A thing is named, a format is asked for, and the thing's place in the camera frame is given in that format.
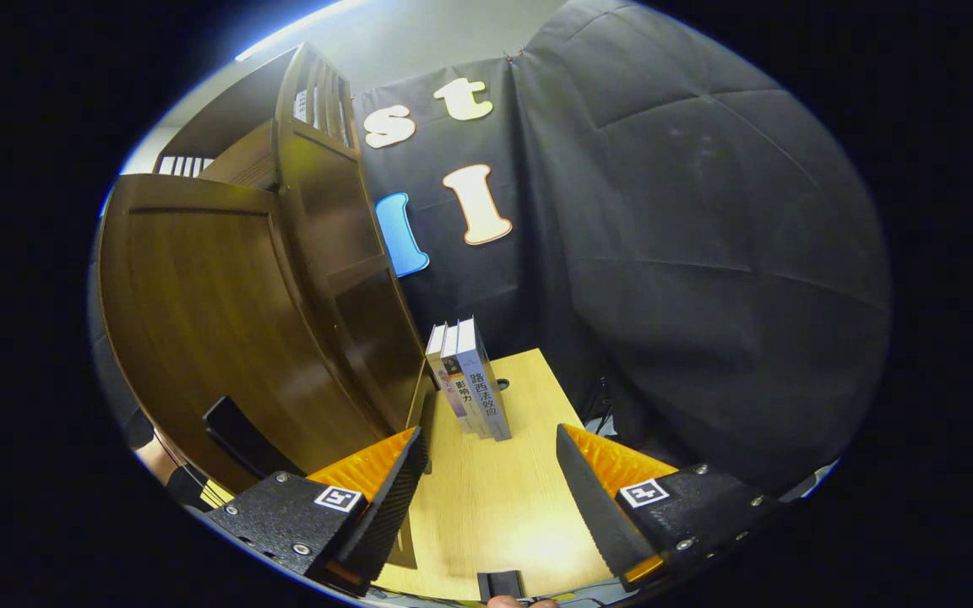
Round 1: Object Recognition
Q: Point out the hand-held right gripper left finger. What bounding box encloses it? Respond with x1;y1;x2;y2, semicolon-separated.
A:
204;426;430;596

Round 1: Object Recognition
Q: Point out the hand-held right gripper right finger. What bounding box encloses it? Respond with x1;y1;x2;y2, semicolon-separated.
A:
556;422;783;592

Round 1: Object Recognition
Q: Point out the black door handle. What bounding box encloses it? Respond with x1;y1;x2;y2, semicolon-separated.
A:
203;395;306;480

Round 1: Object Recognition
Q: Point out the wooden door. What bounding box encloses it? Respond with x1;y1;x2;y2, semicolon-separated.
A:
98;173;394;495

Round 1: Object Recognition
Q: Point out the wooden double-door shoe cabinet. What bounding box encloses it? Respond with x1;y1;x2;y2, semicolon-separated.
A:
153;42;437;571

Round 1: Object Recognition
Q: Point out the white book dark picture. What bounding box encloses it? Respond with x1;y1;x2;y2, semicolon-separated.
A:
440;321;492;438

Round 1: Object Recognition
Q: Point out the pale blue book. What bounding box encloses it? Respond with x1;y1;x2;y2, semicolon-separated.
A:
455;317;513;442

